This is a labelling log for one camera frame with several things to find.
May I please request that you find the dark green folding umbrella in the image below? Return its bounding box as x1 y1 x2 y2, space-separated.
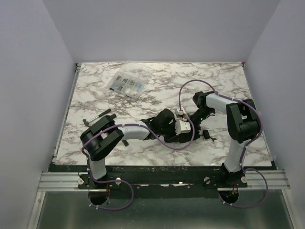
162 118 216 143

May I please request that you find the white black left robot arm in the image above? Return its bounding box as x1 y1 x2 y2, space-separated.
80 109 175 180

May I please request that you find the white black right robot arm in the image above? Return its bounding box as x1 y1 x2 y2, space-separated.
190 91 261 176

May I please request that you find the clear plastic screw organizer box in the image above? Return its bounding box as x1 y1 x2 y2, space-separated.
107 71 148 98

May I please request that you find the black rubber mallet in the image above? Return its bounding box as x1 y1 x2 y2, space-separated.
110 114 129 146

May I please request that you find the small steel claw hammer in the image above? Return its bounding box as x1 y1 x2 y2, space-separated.
82 109 112 127

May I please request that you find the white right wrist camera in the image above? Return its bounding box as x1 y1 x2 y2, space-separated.
174 108 189 121

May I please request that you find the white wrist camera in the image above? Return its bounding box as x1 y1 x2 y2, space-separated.
175 120 191 135
174 108 189 121

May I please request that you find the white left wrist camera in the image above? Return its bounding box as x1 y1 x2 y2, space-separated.
175 120 191 135

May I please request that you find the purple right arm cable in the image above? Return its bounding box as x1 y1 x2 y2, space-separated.
178 80 264 167

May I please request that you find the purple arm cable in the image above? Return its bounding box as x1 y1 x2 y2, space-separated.
178 80 264 167
81 118 196 183

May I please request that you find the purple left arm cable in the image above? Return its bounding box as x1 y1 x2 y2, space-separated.
81 118 196 183

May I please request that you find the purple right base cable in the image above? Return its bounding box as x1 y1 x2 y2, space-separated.
219 168 269 208

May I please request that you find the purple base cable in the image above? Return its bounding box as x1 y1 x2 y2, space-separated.
219 168 269 208
87 179 135 211

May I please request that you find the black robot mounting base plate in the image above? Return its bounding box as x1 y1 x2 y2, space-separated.
49 165 247 201

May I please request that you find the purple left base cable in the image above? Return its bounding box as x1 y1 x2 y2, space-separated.
87 179 135 211

